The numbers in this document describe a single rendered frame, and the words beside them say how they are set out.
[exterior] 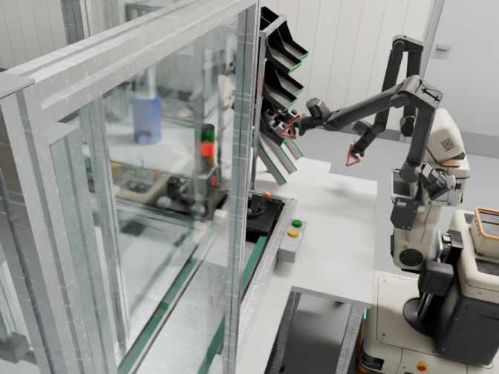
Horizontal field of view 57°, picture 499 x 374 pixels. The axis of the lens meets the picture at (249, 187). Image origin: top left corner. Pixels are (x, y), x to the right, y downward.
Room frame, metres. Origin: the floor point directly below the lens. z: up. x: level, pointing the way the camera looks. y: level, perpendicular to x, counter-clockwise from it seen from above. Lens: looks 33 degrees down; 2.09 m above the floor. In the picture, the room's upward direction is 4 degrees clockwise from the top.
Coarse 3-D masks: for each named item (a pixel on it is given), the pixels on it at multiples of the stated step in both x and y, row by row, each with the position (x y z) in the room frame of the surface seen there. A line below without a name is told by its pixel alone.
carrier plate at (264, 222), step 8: (272, 200) 1.66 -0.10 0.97; (280, 200) 1.66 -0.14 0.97; (272, 208) 1.60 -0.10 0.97; (264, 216) 1.54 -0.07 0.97; (272, 216) 1.54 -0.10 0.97; (248, 224) 1.48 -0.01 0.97; (256, 224) 1.48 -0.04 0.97; (264, 224) 1.48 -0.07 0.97; (272, 224) 1.50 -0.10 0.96; (256, 232) 1.45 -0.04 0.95; (264, 232) 1.44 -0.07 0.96
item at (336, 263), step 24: (336, 192) 1.94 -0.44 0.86; (360, 192) 1.95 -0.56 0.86; (336, 216) 1.73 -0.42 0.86; (360, 216) 1.75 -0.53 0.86; (312, 240) 1.54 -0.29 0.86; (336, 240) 1.55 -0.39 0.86; (360, 240) 1.56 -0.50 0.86; (312, 264) 1.39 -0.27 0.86; (336, 264) 1.40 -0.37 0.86; (360, 264) 1.41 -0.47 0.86; (312, 288) 1.25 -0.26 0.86; (336, 288) 1.26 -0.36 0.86; (360, 288) 1.27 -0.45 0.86
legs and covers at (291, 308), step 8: (296, 296) 1.88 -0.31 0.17; (288, 304) 1.51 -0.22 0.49; (296, 304) 1.81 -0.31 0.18; (288, 312) 1.50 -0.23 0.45; (288, 320) 1.50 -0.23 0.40; (280, 328) 1.51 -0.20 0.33; (288, 328) 1.50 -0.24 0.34; (280, 336) 1.51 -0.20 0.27; (288, 336) 1.53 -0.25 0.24; (280, 344) 1.51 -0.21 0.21; (280, 352) 1.48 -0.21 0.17; (280, 360) 1.44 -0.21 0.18; (272, 368) 1.39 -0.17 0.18; (280, 368) 1.42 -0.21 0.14
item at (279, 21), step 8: (280, 16) 2.07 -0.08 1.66; (272, 24) 1.91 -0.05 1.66; (280, 24) 2.00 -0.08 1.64; (264, 32) 1.78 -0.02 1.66; (272, 32) 1.87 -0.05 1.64; (264, 40) 1.78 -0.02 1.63; (264, 48) 1.78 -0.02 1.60; (264, 56) 1.78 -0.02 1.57; (264, 64) 1.79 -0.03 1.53; (256, 104) 1.78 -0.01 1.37; (256, 112) 1.78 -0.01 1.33; (256, 120) 1.78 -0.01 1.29; (256, 128) 1.78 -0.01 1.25; (256, 136) 1.78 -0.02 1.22; (256, 144) 1.78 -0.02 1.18; (256, 152) 1.78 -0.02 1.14; (256, 160) 1.78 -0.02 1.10; (256, 168) 1.79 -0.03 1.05
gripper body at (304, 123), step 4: (304, 116) 1.82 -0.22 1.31; (300, 120) 1.76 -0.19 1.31; (304, 120) 1.76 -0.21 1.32; (308, 120) 1.75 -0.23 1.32; (312, 120) 1.74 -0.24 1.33; (296, 124) 1.74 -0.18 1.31; (300, 124) 1.75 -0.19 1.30; (304, 124) 1.75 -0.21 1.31; (308, 124) 1.74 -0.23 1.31; (312, 124) 1.74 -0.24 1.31; (300, 128) 1.73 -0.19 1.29; (304, 128) 1.75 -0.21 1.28; (308, 128) 1.74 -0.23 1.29; (312, 128) 1.74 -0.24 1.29; (300, 132) 1.73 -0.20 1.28; (304, 132) 1.76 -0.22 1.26; (300, 136) 1.73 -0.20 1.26
